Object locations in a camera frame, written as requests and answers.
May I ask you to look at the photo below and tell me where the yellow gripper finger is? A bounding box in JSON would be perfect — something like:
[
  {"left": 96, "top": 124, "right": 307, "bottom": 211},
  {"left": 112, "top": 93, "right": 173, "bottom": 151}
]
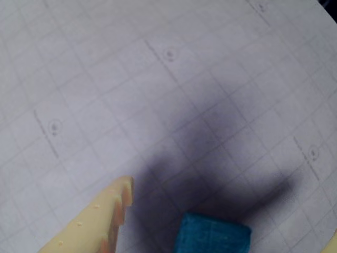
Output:
[
  {"left": 36, "top": 176, "right": 134, "bottom": 253},
  {"left": 321, "top": 230, "right": 337, "bottom": 253}
]

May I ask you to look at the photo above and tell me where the blue block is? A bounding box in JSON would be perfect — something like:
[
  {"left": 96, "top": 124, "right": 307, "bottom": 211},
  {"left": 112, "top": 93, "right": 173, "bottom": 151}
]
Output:
[{"left": 172, "top": 212, "right": 252, "bottom": 253}]

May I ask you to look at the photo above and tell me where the grid-printed gift wrap paper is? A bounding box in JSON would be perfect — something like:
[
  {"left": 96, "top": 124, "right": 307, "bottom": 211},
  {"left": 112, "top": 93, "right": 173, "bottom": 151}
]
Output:
[{"left": 0, "top": 0, "right": 337, "bottom": 253}]

